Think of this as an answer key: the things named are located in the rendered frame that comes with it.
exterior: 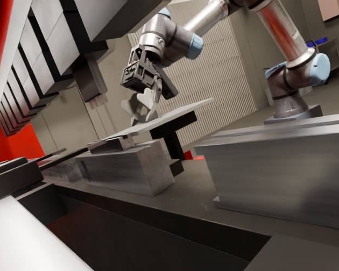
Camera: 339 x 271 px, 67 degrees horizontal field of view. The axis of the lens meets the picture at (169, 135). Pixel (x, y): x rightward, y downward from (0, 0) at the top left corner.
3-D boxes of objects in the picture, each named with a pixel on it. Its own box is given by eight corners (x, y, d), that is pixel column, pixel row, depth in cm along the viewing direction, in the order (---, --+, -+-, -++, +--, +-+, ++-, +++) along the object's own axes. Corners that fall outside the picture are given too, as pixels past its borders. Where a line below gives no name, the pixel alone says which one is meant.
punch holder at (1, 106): (28, 123, 148) (16, 97, 146) (13, 129, 143) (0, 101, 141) (25, 127, 160) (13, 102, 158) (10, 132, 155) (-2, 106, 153)
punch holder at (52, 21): (119, 46, 52) (87, -36, 50) (80, 54, 47) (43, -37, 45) (93, 69, 64) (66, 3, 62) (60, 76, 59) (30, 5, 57)
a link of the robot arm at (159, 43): (154, 54, 79) (171, 43, 74) (151, 66, 78) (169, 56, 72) (134, 40, 75) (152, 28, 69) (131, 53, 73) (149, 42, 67)
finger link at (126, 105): (112, 119, 69) (124, 88, 70) (130, 127, 72) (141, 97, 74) (118, 120, 66) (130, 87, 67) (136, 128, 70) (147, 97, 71)
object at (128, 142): (134, 145, 57) (129, 133, 56) (124, 150, 55) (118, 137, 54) (100, 150, 73) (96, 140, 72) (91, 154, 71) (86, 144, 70)
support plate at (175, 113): (215, 100, 70) (214, 97, 69) (138, 135, 54) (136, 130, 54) (175, 112, 84) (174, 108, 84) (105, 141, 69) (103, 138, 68)
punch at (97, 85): (112, 100, 56) (94, 57, 54) (104, 102, 55) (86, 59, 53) (95, 108, 64) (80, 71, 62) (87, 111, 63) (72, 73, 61)
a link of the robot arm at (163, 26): (178, 12, 77) (153, -3, 73) (172, 42, 73) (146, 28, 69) (166, 27, 83) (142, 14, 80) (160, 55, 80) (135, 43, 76)
